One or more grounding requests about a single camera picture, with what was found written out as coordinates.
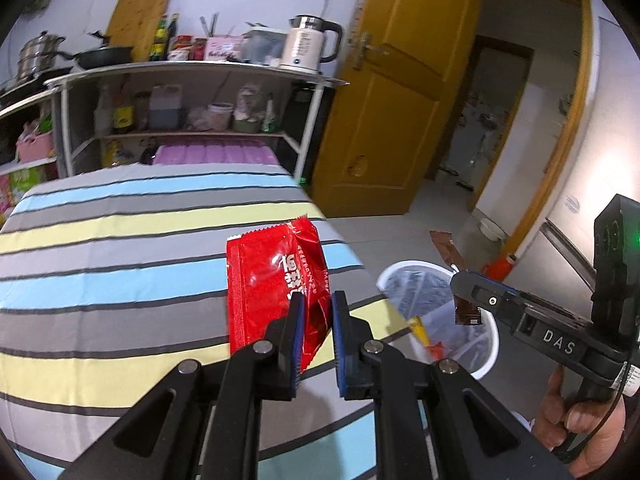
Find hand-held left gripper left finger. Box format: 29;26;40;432
60;291;307;480

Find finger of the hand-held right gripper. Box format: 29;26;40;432
470;273;596;322
450;271;531;333

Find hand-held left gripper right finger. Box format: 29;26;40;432
330;290;576;480

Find red snack wrapper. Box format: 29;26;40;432
226;216;333;376

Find brown wrapper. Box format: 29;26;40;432
429;230;483;326

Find white round trash bin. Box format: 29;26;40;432
382;266;493;368

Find person's right hand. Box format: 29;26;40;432
532;366;631;478

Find orange plastic container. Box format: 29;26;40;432
482;252;518;281

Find white basin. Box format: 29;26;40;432
479;217;506;241

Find yellow wrapper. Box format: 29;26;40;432
407;316;433;348

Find striped table cloth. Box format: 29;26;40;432
0;162;416;480

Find black appliance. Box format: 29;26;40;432
277;82;333;186

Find green and white food bags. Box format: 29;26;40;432
234;85;278;133

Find white plastic tub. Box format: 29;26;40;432
207;102;235;131

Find yellow wooden door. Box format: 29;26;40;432
310;0;483;218

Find yellow snack bag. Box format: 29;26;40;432
102;140;136;167

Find plastic jug of dark liquid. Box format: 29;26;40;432
148;85;182;130

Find yellow label bottle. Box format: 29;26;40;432
112;90;135;135

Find white electric kettle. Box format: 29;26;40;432
277;14;345;73

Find clear lidded container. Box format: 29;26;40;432
242;27;288;66

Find white shelf rack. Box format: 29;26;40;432
44;60;351;181

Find pink utensil box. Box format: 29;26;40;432
204;35;245;62

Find clear plastic bottle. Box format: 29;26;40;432
94;87;113;136

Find green printed carton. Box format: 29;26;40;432
0;167;48;213

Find dark sauce bottle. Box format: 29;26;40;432
166;12;180;61

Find pink plastic basket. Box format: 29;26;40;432
16;130;56;163

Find green oil bottle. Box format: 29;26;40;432
152;15;168;61

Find black frying pan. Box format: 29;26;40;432
72;46;135;71

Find wooden cutting board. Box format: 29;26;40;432
106;0;175;63

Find black induction stove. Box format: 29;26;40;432
0;76;51;96

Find steel steamer pot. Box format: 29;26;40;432
16;31;68;81

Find brass door handle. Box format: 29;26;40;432
350;32;391;71

